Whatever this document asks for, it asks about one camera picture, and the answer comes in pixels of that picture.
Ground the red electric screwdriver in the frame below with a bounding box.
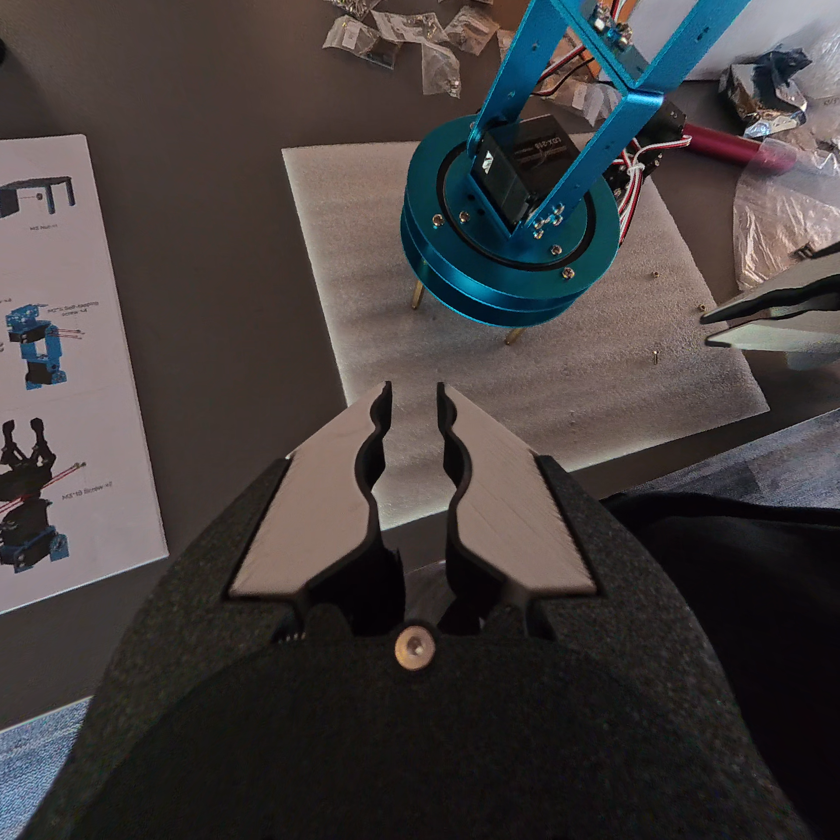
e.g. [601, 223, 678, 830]
[682, 125, 800, 175]

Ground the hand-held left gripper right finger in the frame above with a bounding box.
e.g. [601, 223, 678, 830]
[436, 382, 599, 599]

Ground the large white cardboard box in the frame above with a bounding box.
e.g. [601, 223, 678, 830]
[591, 0, 840, 83]

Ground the red white black servo cable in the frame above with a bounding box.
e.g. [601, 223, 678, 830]
[535, 0, 631, 99]

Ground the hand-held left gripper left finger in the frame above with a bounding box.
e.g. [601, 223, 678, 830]
[228, 381, 395, 601]

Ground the printed instruction sheet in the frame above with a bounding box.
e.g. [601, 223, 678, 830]
[0, 134, 169, 616]

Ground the white foam mat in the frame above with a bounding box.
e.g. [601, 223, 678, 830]
[282, 131, 770, 531]

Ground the large clear parts bag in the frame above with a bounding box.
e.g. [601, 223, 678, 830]
[731, 138, 840, 291]

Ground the pile of clear parts bags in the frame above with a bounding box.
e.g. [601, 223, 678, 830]
[322, 0, 526, 99]

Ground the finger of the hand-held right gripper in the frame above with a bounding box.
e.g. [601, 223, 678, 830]
[705, 314, 840, 370]
[701, 244, 840, 326]

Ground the bag of brass standoffs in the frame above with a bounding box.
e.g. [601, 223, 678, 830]
[718, 46, 809, 140]

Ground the tied red white servo cable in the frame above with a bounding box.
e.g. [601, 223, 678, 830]
[613, 134, 693, 231]

